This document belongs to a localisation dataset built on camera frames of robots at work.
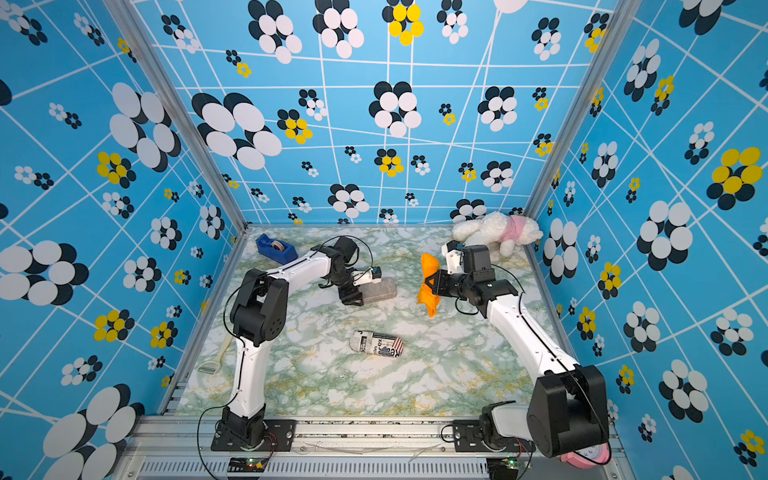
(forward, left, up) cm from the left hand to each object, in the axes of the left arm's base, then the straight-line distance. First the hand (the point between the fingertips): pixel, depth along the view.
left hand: (362, 290), depth 101 cm
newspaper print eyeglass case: (-20, -5, +2) cm, 21 cm away
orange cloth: (-6, -21, +21) cm, 30 cm away
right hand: (-7, -22, +17) cm, 29 cm away
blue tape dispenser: (+13, +31, +6) cm, 34 cm away
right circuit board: (-49, -37, -1) cm, 61 cm away
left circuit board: (-49, +25, -3) cm, 55 cm away
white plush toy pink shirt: (+19, -52, +9) cm, 56 cm away
